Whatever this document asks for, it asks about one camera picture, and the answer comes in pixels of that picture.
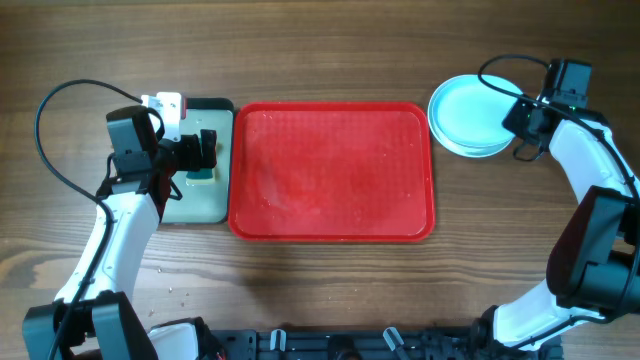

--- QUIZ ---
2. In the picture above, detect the green yellow sponge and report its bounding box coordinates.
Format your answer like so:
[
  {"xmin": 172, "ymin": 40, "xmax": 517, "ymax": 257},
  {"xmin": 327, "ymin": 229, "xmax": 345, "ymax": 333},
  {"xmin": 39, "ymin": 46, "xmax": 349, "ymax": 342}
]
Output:
[{"xmin": 185, "ymin": 142, "xmax": 218, "ymax": 186}]

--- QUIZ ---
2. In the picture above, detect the light blue plate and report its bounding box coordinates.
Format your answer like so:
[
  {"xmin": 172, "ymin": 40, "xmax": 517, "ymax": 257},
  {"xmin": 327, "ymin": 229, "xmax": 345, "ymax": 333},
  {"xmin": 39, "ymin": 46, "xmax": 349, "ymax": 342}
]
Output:
[{"xmin": 427, "ymin": 74, "xmax": 516, "ymax": 150}]

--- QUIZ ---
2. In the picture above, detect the white plate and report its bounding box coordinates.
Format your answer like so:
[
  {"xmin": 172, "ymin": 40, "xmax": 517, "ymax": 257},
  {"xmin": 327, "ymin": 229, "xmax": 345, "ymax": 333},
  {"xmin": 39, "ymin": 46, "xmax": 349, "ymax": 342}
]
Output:
[{"xmin": 427, "ymin": 94, "xmax": 514, "ymax": 158}]

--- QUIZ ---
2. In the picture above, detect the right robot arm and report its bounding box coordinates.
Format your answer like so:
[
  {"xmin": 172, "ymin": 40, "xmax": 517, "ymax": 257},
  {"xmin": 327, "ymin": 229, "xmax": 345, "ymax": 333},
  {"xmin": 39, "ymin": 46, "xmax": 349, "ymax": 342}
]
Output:
[{"xmin": 471, "ymin": 98, "xmax": 639, "ymax": 354}]

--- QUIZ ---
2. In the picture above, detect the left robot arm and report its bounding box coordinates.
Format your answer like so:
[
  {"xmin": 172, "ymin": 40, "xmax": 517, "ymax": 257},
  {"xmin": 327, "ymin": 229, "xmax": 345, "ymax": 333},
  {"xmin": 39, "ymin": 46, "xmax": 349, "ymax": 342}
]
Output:
[{"xmin": 22, "ymin": 130, "xmax": 226, "ymax": 359}]

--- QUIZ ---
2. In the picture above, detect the black water tray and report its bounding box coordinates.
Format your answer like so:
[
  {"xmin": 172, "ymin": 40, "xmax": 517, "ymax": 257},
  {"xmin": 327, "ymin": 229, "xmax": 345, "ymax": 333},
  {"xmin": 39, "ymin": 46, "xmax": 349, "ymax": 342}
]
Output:
[{"xmin": 162, "ymin": 98, "xmax": 235, "ymax": 224}]

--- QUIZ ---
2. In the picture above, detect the red plastic tray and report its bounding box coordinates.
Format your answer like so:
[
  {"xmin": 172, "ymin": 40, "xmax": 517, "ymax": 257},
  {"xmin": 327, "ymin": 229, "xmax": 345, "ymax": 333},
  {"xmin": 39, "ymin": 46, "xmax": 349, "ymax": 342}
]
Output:
[{"xmin": 228, "ymin": 102, "xmax": 436, "ymax": 243}]

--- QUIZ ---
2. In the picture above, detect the black mounting rail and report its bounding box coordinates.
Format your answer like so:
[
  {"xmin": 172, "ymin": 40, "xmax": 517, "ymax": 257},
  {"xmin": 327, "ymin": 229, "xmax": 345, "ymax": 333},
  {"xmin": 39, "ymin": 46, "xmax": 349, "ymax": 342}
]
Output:
[{"xmin": 213, "ymin": 327, "xmax": 564, "ymax": 360}]

